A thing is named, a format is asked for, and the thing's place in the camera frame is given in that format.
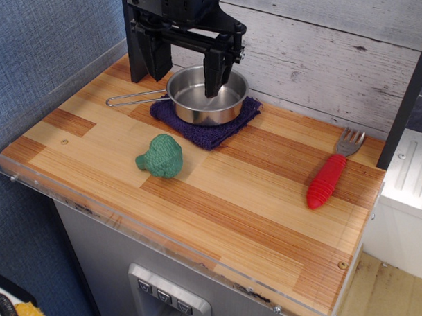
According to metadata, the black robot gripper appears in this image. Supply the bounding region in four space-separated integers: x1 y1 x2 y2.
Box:
127 0 247 98

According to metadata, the silver metal pan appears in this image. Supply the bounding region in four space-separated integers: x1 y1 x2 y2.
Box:
105 65 249 127

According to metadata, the purple rag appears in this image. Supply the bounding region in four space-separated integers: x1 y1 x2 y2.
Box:
150 97 263 151

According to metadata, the green toy broccoli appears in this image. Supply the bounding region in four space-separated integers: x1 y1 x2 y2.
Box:
135 134 183 179

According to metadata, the clear acrylic table guard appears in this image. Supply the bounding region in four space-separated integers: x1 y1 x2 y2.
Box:
0 58 384 316

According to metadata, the silver toy fridge cabinet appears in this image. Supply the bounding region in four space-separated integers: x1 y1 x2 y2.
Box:
47 197 335 316

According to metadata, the white toy sink unit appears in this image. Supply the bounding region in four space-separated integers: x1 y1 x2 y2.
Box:
362 129 422 279

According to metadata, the yellow object bottom left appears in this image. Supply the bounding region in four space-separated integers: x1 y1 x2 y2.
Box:
15 302 45 316

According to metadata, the black vertical post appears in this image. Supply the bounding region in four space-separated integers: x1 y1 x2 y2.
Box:
121 0 148 83

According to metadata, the red-handled fork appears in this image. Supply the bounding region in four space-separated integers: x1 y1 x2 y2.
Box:
306 128 366 209

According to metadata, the black right frame post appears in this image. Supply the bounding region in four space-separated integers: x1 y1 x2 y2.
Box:
376 51 422 170

